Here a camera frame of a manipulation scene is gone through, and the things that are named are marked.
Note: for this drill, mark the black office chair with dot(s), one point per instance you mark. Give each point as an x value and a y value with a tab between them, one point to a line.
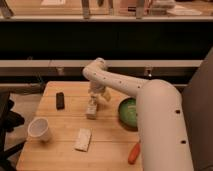
8	121

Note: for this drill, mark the orange carrot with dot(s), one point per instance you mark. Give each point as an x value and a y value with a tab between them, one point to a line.
134	153

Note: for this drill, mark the black rectangular block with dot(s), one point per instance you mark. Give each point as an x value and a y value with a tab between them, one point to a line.
60	100

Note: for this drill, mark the green bowl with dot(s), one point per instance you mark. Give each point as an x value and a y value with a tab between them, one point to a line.
127	112

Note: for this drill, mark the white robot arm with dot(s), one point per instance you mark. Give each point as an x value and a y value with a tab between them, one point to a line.
161	124

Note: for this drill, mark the white bottle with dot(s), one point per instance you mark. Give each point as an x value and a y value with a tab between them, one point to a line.
91	111

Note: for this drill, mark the white sponge block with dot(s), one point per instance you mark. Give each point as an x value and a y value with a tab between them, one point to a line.
83	140

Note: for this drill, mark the white plastic cup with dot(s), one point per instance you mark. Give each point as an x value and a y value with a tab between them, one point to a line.
39	129

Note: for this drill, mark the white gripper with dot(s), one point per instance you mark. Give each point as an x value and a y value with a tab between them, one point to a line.
95	89

